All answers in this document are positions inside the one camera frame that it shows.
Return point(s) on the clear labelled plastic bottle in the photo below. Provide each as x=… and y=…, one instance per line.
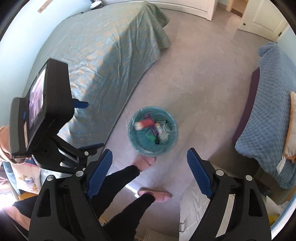
x=163, y=131

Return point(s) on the person's black-trousered right leg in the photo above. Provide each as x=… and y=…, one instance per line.
x=123, y=226

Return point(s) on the pink right slipper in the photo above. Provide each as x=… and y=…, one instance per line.
x=160, y=196

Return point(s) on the person's black-trousered left leg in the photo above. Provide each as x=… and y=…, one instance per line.
x=100, y=196

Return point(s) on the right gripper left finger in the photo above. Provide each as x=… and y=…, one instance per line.
x=63, y=211

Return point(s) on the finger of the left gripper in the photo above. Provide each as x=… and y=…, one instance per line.
x=80, y=104
x=91, y=150

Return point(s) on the pink left slipper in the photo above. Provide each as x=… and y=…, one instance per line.
x=143, y=162

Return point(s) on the person's black-trousered leg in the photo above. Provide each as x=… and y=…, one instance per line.
x=123, y=226
x=100, y=196

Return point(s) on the purple long box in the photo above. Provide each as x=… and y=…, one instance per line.
x=152, y=128

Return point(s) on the blue knitted blanket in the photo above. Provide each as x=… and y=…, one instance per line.
x=264, y=135

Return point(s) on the teal trash bin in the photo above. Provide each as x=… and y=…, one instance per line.
x=144, y=141

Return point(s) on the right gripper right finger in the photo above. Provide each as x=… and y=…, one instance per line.
x=236, y=210

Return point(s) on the white wardrobe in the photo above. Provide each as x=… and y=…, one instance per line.
x=202, y=8

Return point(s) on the person's left hand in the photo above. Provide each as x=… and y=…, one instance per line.
x=5, y=147

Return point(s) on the red and cream box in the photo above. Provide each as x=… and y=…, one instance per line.
x=140, y=125

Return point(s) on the white door with handle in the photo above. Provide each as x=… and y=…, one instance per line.
x=264, y=19

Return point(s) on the pink slipper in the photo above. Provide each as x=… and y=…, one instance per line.
x=160, y=196
x=143, y=162

